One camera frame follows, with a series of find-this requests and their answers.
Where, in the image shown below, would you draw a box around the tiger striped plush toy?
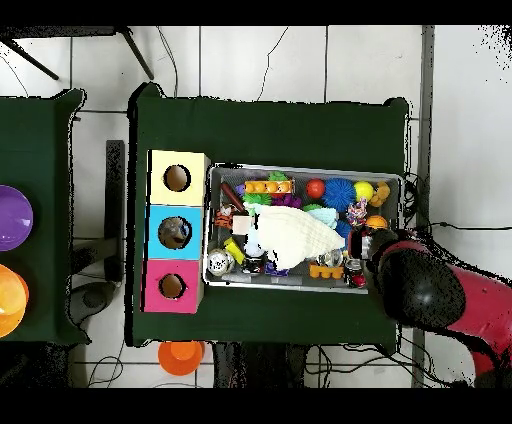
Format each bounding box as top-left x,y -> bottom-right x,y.
214,203 -> 236,230

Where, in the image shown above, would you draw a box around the black cable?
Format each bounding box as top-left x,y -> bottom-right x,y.
411,220 -> 512,237

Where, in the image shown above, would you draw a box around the orange toy building block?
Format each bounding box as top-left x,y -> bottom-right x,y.
243,179 -> 296,197

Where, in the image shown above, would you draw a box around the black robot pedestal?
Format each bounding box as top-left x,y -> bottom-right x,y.
211,341 -> 309,389

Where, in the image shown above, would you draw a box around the orange plastic bowl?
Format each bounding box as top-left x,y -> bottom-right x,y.
0,263 -> 30,339

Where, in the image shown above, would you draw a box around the blue spiky rubber ball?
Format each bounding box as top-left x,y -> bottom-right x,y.
320,177 -> 357,213

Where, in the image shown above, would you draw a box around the orange plastic cup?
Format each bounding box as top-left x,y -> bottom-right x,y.
157,340 -> 206,377

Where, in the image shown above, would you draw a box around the crushed red drink can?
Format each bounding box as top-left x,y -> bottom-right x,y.
343,258 -> 368,290

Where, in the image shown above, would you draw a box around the yellow smooth ball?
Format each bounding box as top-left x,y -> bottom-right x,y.
352,180 -> 375,204

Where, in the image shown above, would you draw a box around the dark green table cloth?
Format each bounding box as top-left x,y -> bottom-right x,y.
125,81 -> 411,353
0,88 -> 91,345

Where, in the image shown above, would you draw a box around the wooden box with three holes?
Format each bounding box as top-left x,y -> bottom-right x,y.
141,149 -> 212,315

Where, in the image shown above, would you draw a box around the plain wooden cube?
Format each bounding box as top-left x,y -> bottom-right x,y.
232,214 -> 252,236

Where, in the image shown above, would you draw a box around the mint knitted cloth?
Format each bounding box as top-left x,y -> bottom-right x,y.
309,207 -> 340,230

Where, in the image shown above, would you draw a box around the purple plastic plate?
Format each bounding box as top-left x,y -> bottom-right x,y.
0,184 -> 34,252

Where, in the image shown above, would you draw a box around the silver mesh bin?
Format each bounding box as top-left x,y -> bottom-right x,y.
201,161 -> 406,295

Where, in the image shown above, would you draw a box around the black metal frame legs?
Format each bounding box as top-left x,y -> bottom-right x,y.
0,25 -> 155,81

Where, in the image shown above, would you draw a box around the cream knitted cloth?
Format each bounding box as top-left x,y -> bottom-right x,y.
249,203 -> 346,272

